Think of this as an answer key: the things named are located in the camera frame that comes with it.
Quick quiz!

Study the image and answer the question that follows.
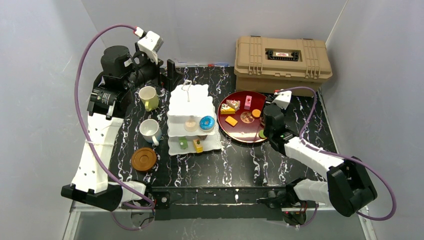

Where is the blue frosted donut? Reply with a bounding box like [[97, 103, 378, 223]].
[[199, 115, 216, 132]]

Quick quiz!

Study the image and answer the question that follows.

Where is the triangular sandwich cake slice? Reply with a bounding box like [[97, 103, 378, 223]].
[[226, 99, 241, 112]]

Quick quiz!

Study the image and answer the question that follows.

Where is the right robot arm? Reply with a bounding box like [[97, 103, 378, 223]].
[[262, 103, 378, 217]]

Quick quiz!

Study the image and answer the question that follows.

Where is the tan plastic toolbox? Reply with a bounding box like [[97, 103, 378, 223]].
[[234, 36, 333, 94]]

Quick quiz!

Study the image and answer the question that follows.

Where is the green round cookie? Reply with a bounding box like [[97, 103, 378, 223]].
[[258, 129, 267, 139]]

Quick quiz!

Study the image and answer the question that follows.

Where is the red round tray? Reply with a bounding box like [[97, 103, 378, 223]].
[[217, 91, 267, 144]]

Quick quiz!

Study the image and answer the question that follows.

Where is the orange round cookie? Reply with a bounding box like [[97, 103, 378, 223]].
[[251, 109, 261, 118]]

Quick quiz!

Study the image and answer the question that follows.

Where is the beige round macaron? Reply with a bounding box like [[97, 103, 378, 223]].
[[184, 118, 199, 132]]

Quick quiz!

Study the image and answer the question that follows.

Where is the yellow triangular cake slice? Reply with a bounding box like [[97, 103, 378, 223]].
[[219, 103, 236, 115]]

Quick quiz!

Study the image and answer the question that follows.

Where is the yellow-green cup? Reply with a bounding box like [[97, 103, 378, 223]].
[[138, 86, 159, 112]]

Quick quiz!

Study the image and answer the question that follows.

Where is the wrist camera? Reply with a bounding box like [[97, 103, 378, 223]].
[[134, 26, 164, 64], [272, 90, 292, 110]]

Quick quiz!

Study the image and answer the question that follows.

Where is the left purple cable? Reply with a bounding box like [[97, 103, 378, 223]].
[[74, 23, 157, 232]]

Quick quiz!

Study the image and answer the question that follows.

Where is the pink cake block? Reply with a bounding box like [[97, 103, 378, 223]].
[[244, 95, 252, 110]]

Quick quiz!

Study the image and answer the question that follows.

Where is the brown round cookie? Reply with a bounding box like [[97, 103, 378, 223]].
[[240, 111, 255, 124]]

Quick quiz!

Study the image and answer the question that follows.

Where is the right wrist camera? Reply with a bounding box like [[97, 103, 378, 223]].
[[272, 90, 292, 110]]

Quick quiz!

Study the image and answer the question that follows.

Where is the green swirl roll cake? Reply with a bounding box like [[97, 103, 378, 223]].
[[178, 136, 188, 150]]

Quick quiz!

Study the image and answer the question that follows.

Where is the white three-tier cake stand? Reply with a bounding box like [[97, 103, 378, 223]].
[[167, 80, 223, 156]]

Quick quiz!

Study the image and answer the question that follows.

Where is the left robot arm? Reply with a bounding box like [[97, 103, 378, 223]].
[[60, 45, 183, 212]]

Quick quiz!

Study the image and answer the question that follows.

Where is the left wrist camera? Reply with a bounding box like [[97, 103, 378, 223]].
[[134, 26, 164, 64]]

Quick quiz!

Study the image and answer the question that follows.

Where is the chocolate swirl roll cake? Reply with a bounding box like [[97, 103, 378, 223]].
[[197, 135, 208, 140]]

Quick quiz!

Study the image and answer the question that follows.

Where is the orange rectangular biscuit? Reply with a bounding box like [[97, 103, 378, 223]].
[[225, 116, 238, 127]]

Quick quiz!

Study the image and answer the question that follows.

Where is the white mug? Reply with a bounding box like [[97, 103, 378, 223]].
[[139, 119, 162, 146]]

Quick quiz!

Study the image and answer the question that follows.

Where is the brown wooden coaster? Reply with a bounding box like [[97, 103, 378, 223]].
[[131, 147, 157, 172]]

